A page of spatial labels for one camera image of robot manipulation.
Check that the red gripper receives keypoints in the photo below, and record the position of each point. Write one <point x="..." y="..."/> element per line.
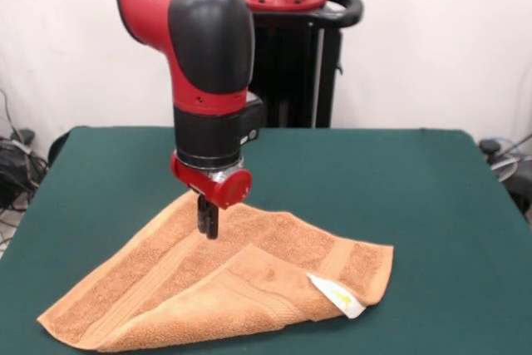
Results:
<point x="224" y="188"/>

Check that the tan terry towel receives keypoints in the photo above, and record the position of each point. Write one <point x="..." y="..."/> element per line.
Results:
<point x="270" y="288"/>

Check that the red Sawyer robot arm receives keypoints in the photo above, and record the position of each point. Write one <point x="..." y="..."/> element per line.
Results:
<point x="199" y="60"/>

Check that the dark green table cloth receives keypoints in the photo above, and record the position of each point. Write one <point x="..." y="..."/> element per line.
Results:
<point x="374" y="184"/>

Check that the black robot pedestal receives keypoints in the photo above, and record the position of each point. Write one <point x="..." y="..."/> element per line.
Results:
<point x="299" y="60"/>

